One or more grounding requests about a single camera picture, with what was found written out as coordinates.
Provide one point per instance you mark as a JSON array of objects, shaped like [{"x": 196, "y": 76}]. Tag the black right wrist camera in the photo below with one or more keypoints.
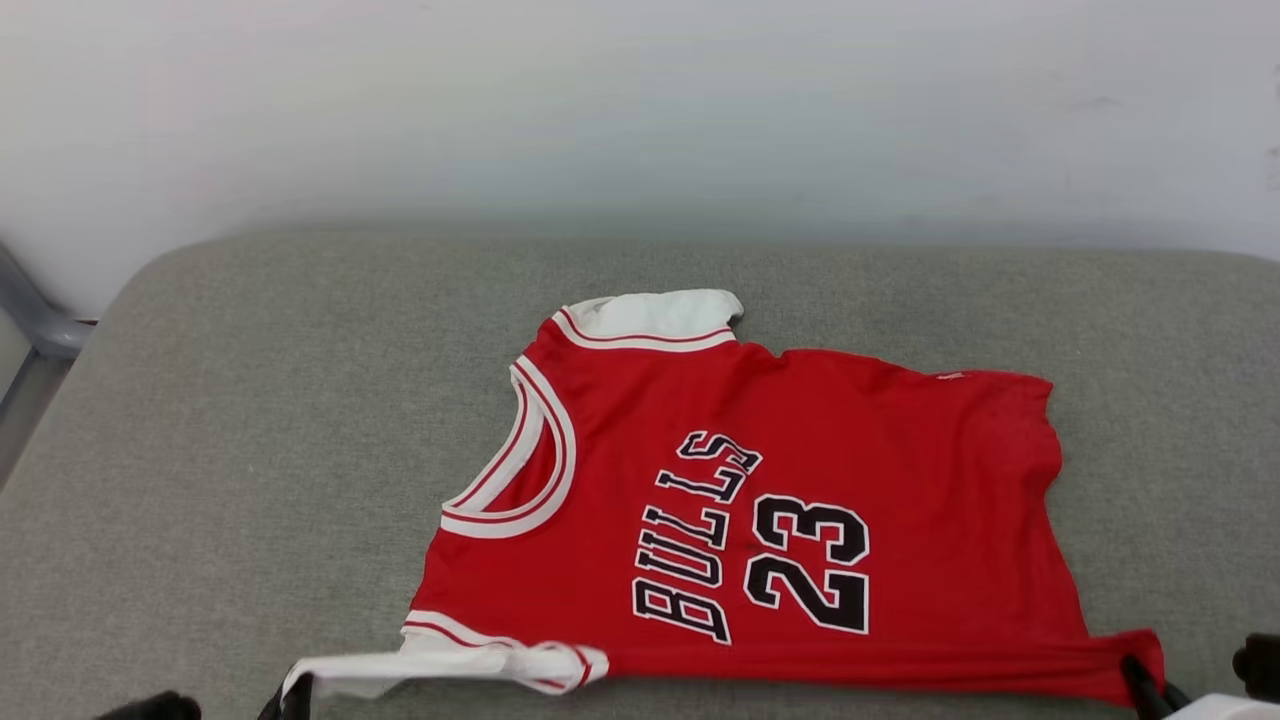
[{"x": 1260, "y": 665}]

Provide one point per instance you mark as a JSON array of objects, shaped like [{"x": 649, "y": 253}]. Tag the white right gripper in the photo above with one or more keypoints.
[{"x": 1225, "y": 709}]

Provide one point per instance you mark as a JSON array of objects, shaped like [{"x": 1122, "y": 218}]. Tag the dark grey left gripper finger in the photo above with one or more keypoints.
[
  {"x": 302, "y": 698},
  {"x": 270, "y": 708}
]

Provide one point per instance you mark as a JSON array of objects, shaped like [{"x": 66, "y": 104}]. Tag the grey metal frame bar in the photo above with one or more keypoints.
[{"x": 35, "y": 325}]

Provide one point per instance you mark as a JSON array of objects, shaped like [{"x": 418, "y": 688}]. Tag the red Bulls 23 basketball jersey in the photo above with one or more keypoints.
[{"x": 880, "y": 480}]

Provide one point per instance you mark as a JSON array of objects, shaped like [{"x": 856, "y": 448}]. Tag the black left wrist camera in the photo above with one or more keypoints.
[{"x": 150, "y": 708}]

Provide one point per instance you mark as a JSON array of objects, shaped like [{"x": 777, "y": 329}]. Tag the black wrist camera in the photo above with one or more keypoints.
[
  {"x": 150, "y": 708},
  {"x": 1260, "y": 665}
]

